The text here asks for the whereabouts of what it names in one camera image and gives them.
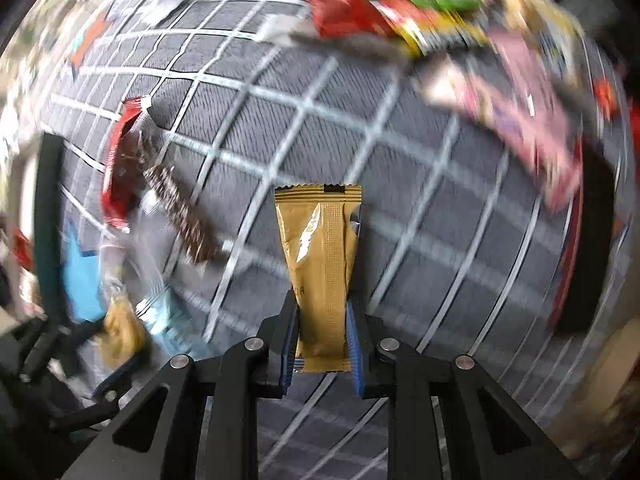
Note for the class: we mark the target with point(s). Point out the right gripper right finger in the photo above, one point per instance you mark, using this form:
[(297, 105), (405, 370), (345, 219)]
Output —
[(446, 419)]

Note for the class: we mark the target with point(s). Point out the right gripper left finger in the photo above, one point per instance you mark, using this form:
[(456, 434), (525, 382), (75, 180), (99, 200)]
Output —
[(198, 410)]

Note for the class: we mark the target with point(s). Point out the light blue snack packet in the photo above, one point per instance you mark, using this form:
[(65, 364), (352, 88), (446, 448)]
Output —
[(169, 323)]

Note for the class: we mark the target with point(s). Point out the golden brown snack packet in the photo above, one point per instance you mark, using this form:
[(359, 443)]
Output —
[(319, 227)]

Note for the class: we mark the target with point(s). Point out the red snack bar packet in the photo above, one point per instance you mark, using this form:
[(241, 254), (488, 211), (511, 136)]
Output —
[(121, 167)]

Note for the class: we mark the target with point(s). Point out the clear wrapped nut bar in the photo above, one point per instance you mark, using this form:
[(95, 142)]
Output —
[(123, 334)]

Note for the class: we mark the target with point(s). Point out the clear wrapped chocolate roll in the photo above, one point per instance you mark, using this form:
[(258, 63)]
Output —
[(198, 237)]

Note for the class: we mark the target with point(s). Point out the long pink snack bar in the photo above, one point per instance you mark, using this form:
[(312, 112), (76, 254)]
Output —
[(545, 155)]

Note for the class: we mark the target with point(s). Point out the pink swirl snack packet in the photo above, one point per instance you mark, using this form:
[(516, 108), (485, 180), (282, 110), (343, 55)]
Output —
[(530, 79)]

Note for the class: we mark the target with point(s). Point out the small red candy packet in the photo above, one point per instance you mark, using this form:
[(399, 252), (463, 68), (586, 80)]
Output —
[(606, 98)]

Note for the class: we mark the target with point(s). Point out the cream blue snack bag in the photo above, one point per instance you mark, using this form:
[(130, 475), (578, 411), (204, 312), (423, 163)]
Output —
[(555, 33)]

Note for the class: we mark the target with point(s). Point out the red yellow snack bag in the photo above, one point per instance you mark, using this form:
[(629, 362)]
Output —
[(428, 31)]

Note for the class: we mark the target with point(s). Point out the clear wrapped chocolate stick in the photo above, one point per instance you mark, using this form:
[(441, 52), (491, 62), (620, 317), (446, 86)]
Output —
[(287, 31)]

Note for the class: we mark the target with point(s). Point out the small red snack packet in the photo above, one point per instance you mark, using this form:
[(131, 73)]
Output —
[(334, 19)]

